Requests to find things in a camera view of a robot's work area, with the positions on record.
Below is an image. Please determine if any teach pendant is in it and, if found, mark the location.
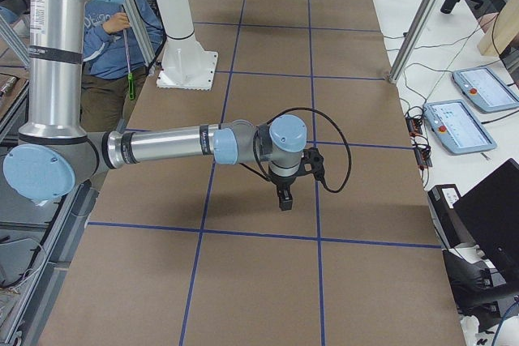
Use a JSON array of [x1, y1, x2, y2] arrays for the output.
[[452, 66, 518, 113], [423, 100, 497, 155]]

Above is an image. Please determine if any aluminium frame post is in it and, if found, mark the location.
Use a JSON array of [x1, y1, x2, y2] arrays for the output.
[[388, 0, 438, 84]]

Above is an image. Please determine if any near teach pendant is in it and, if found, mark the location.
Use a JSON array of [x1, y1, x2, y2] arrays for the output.
[[423, 100, 497, 155]]

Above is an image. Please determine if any far teach pendant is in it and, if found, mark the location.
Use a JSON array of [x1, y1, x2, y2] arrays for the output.
[[452, 66, 518, 113]]

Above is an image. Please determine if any person in blue hoodie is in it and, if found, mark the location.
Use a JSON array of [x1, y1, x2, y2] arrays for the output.
[[80, 0, 148, 132]]

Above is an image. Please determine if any green handled stick tool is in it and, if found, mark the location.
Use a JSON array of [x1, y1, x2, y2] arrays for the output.
[[122, 29, 135, 100]]

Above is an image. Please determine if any black usb hub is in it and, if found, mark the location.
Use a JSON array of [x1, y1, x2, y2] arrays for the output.
[[405, 116, 423, 136], [413, 143, 432, 170]]

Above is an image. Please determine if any black laptop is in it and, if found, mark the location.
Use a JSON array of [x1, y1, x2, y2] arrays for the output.
[[454, 158, 518, 281]]

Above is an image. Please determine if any black power adapter box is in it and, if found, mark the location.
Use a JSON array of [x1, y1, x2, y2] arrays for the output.
[[427, 184, 472, 248]]

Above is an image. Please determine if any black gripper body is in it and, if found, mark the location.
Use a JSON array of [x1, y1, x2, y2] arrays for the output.
[[271, 174, 296, 197]]

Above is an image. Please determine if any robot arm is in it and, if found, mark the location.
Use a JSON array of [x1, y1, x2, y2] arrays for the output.
[[2, 0, 307, 211]]

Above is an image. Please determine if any white camera post with base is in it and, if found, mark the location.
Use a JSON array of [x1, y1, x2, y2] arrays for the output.
[[157, 0, 218, 91]]

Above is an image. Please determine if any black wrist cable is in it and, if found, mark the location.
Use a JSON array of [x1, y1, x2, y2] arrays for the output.
[[253, 107, 353, 194]]

